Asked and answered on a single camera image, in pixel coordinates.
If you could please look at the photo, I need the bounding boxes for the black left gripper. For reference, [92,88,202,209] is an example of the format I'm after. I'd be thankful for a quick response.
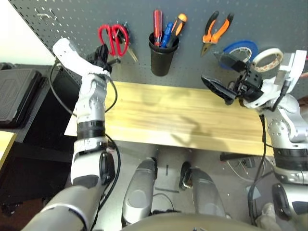
[86,45,121,73]

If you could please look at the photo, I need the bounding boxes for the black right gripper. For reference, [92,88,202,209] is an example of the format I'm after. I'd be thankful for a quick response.
[201,51,263,105]

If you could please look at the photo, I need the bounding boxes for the red handled scissors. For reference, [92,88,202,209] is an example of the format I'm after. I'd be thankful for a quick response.
[98,23,129,58]

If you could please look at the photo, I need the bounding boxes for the orange black pliers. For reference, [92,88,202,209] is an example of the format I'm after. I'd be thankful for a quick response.
[200,11,234,57]

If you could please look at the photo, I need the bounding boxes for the red handled screwdriver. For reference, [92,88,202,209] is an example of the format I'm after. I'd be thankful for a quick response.
[153,9,163,48]

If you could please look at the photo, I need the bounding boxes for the dark grey pegboard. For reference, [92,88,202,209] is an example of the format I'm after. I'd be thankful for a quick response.
[8,0,308,99]

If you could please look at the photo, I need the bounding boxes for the blue tape roll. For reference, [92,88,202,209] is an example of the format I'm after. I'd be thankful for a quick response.
[220,40,259,70]

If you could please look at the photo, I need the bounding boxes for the white tape roll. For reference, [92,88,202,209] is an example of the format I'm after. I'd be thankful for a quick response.
[251,48,285,80]

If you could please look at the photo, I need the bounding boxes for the black plastic cup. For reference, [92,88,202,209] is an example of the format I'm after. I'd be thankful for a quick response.
[149,44,179,77]
[148,31,180,50]

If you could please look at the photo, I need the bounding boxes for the black ribbed equipment case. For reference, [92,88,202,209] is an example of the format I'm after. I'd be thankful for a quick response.
[0,68,43,128]

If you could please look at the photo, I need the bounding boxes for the silver right robot leg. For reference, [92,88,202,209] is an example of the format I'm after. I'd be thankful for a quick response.
[180,161,227,217]

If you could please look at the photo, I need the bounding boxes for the silver robot leg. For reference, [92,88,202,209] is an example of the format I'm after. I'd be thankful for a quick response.
[121,157,158,227]
[180,161,227,217]

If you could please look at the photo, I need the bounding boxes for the grey foot pedal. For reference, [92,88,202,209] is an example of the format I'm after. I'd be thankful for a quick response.
[247,185,262,199]

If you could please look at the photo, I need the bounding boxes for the long black floor tape strip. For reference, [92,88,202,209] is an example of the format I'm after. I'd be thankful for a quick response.
[155,186,180,193]

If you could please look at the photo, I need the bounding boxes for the black equipment cart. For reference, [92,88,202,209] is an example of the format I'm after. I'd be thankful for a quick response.
[0,62,82,212]

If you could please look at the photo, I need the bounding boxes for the light wooden board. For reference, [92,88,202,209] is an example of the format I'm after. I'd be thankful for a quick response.
[0,131,18,169]

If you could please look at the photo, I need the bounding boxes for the silver left robot leg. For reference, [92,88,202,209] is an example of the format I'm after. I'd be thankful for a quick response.
[121,157,158,227]

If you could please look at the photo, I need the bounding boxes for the khaki person trouser leg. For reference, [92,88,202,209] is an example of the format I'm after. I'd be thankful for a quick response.
[255,211,282,228]

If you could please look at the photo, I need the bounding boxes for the grey robot torso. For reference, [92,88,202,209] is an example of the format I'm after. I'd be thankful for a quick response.
[120,213,268,231]

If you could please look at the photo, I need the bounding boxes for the black handled scissors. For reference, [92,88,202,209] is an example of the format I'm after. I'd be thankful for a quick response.
[116,21,140,63]

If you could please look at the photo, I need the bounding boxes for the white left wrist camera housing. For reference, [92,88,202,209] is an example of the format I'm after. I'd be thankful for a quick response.
[52,38,113,77]

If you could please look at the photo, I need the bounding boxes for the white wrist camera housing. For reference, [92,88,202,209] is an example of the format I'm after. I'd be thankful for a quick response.
[243,50,308,109]
[52,38,113,77]

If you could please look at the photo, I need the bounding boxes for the blue handled screwdriver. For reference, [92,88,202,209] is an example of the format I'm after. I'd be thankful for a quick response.
[160,22,174,48]

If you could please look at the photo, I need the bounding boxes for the orange black handled screwdriver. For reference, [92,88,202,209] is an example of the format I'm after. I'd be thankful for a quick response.
[166,13,188,48]

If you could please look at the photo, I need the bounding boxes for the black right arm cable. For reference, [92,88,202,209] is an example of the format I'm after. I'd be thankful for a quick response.
[247,115,275,226]

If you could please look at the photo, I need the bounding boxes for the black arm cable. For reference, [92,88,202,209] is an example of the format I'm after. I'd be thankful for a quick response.
[247,115,275,226]
[49,61,122,231]

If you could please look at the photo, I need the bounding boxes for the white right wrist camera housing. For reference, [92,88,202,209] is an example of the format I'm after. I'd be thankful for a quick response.
[243,50,308,109]

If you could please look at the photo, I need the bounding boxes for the black under-table bracket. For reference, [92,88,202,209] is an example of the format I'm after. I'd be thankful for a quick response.
[220,152,256,162]

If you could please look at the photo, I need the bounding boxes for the thin white wire bundle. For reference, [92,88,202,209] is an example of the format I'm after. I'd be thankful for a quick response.
[227,157,275,181]

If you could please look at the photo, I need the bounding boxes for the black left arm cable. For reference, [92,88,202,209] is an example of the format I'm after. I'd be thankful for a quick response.
[49,61,122,231]

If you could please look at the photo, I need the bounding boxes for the black floor cable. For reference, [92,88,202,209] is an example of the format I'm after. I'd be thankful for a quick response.
[151,193,175,214]

